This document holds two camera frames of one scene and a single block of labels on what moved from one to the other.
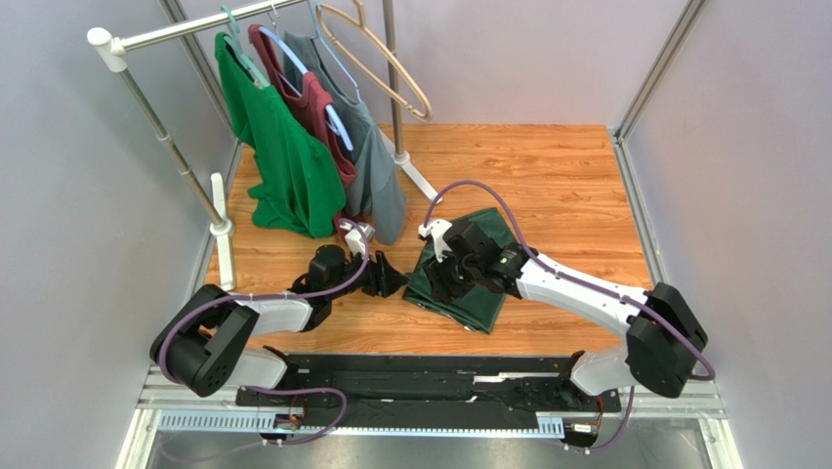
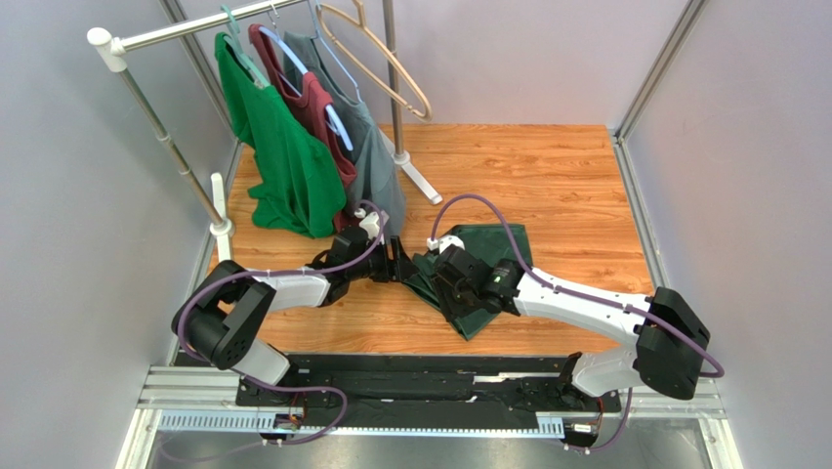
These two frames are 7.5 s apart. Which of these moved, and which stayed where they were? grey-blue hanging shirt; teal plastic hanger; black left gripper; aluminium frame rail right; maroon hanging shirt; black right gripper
Moved: black right gripper; black left gripper
Stayed: aluminium frame rail right; teal plastic hanger; maroon hanging shirt; grey-blue hanging shirt
